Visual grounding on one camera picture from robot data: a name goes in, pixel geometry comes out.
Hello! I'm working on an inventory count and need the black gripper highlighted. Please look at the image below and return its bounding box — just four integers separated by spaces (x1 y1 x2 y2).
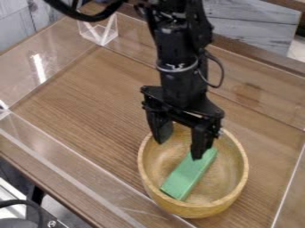
141 63 224 160

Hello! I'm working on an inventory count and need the green rectangular block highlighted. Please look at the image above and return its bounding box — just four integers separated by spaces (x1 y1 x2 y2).
159 148 218 200

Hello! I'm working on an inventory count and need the brown wooden bowl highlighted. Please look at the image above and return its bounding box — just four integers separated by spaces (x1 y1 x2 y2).
137 124 249 218

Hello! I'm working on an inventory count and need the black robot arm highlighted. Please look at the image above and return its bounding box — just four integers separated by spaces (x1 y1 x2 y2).
44 0 225 159

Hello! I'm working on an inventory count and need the clear acrylic tray wall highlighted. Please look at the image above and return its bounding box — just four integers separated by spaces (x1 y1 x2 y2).
0 110 196 228

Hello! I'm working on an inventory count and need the clear acrylic corner bracket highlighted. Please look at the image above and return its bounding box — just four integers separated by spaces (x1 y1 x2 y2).
78 14 118 46

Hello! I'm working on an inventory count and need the black metal table bracket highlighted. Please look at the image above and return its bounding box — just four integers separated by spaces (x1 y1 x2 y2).
26 185 70 228

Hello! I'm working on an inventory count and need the black cable bottom left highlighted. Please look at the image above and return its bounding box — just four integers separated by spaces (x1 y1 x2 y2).
0 199 43 228

